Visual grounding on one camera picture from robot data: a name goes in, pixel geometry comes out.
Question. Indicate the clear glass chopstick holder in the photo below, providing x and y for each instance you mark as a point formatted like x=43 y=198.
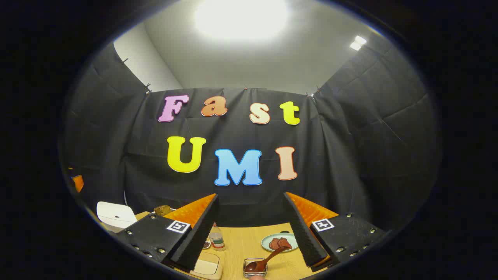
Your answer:
x=255 y=272

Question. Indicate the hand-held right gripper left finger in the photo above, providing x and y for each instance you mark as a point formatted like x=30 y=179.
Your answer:
x=200 y=233

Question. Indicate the white divided grain dish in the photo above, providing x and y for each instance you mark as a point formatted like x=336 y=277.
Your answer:
x=206 y=244

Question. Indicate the brown wooden spoon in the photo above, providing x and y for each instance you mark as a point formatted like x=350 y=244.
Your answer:
x=268 y=258

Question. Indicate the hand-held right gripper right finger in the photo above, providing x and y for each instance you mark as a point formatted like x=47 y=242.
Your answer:
x=303 y=233

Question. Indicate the large ceiling light panel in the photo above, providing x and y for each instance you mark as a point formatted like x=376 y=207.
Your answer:
x=241 y=17

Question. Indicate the pale green plate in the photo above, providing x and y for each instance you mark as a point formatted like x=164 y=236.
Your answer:
x=266 y=241

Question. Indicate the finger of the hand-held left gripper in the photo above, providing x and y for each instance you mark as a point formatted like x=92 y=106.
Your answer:
x=78 y=182

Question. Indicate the black backdrop cloth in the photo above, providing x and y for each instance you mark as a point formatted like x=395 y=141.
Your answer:
x=350 y=155

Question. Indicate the white rice cooker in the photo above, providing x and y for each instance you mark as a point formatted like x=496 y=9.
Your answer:
x=116 y=216

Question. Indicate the clear plastic water bottle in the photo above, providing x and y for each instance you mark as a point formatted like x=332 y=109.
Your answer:
x=217 y=239

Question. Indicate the small ceiling light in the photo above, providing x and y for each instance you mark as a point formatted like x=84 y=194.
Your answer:
x=358 y=42

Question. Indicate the clear box of rice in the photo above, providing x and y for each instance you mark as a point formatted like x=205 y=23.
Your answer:
x=206 y=266

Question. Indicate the brown bread slice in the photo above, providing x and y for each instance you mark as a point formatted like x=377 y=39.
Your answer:
x=162 y=210

